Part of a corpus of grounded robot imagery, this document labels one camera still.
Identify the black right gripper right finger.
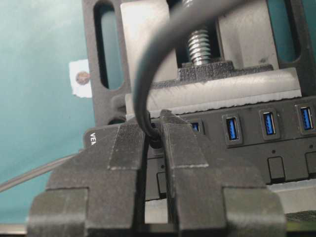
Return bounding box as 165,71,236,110
160,110,286,237

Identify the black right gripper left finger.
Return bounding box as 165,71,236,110
27,123,146,237

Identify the black USB cable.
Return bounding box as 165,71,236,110
0,0,245,193

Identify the black USB hub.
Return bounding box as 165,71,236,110
83,96,316,200

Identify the teal table mat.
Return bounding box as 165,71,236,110
0,0,316,225

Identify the white paper marker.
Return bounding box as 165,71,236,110
69,59,92,98

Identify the black printed vise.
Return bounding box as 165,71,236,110
82,0,316,223

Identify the steel vise screw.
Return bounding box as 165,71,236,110
187,26,212,66

